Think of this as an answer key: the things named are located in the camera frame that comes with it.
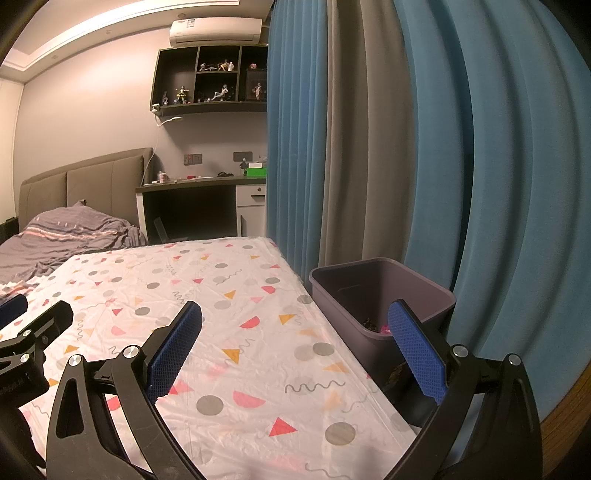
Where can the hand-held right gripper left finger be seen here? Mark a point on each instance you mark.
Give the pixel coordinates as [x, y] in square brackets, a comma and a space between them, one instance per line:
[175, 348]

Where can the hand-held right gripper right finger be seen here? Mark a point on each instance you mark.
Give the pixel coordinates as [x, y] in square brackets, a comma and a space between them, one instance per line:
[415, 350]

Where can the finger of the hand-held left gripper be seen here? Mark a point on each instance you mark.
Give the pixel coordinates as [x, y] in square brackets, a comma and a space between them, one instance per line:
[11, 308]
[51, 321]

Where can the grey plastic bin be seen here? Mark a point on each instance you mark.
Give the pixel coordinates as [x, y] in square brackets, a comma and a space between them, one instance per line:
[351, 337]

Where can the grey striped blanket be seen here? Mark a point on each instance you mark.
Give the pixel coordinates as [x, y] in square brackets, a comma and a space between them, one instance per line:
[69, 235]

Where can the white wardrobe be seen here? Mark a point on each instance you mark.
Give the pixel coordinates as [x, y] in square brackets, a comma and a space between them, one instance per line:
[7, 161]

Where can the grey padded headboard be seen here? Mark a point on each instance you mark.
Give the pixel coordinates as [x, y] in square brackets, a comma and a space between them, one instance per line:
[101, 180]

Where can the dark desk with white drawers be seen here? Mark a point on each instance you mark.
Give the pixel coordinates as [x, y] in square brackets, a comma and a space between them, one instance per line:
[184, 187]

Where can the blue curtain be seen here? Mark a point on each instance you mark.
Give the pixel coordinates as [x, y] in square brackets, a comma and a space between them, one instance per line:
[295, 138]
[508, 184]

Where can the green box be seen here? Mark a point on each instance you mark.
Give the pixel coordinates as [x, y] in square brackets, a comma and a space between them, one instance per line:
[256, 172]

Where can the grey curtain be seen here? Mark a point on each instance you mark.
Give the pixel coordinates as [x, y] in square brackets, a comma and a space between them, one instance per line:
[364, 161]

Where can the group of figurines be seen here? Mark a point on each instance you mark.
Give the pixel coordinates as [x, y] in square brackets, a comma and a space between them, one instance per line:
[221, 94]

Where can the white air conditioner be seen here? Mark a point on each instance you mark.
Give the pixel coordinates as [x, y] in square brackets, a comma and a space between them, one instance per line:
[214, 32]

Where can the dark wall panel with display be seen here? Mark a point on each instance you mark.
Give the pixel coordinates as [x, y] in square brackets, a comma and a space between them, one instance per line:
[193, 159]

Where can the dark wall socket panel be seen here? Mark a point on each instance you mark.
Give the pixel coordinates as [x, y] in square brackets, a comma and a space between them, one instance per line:
[243, 156]

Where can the dark wall shelf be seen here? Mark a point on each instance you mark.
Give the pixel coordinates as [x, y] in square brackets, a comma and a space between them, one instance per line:
[178, 74]

